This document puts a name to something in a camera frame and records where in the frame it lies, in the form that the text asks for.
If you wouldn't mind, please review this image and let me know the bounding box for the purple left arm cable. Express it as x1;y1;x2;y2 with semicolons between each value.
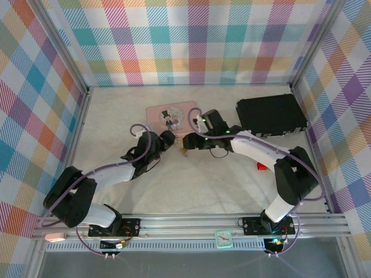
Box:
39;123;153;258

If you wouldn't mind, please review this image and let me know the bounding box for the aluminium side rail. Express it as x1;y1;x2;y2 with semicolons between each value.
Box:
291;86;333;214
52;88;92;217

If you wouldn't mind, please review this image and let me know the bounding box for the pink oblong block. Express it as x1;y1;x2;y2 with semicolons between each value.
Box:
45;232;67;243

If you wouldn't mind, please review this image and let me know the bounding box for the black hard case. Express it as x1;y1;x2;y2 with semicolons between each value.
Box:
235;94;308;138

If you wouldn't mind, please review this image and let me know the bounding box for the aluminium frame post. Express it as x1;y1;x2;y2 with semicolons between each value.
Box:
289;0;347;89
28;0;90;92

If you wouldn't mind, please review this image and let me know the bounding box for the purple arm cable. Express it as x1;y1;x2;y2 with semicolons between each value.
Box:
188;107;323;258
39;123;153;258

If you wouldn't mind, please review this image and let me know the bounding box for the aluminium front rail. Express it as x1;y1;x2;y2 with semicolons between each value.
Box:
31;213;352;240

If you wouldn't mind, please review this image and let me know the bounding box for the small green square clock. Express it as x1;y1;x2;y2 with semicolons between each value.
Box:
214;229;234;249

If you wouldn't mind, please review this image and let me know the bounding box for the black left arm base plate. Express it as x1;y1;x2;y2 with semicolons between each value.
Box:
88;217;142;239

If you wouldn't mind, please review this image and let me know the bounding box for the pink tin box with couple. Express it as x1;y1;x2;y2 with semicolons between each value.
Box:
145;100;203;142

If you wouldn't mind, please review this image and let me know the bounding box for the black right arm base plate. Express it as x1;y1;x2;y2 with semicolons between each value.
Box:
242;216;296;236

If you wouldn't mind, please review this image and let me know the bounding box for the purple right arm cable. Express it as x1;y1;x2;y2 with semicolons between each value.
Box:
188;107;323;258

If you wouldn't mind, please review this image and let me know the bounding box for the grey slotted cable duct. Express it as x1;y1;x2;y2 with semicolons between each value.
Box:
46;239;266;251

